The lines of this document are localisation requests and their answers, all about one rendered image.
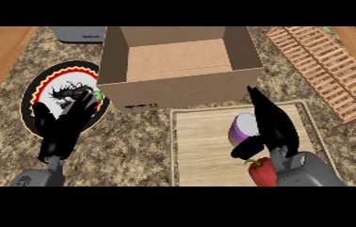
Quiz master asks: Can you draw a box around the grey appliance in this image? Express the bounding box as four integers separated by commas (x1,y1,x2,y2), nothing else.
49,25,108,45

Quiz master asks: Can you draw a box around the purple can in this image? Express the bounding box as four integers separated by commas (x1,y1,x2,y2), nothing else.
226,112,263,149

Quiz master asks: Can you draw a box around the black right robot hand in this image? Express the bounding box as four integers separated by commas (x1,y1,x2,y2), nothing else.
229,85,301,161

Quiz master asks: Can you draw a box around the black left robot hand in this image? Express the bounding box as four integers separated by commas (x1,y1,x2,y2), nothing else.
31,89,100,165

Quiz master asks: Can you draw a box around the wooden slatted tiered shelf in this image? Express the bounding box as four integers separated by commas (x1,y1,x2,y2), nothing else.
264,25,356,125

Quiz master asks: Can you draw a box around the round plate with dragon print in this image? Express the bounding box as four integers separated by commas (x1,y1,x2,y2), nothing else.
18,59,111,137

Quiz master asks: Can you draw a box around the red bell pepper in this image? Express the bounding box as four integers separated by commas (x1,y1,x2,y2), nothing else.
244,156,279,187

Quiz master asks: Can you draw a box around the open brown cardboard box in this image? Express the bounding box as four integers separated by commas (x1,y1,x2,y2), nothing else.
95,25,266,114

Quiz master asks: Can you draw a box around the pale wooden tray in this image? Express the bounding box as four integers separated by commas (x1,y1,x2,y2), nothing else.
168,100,341,187

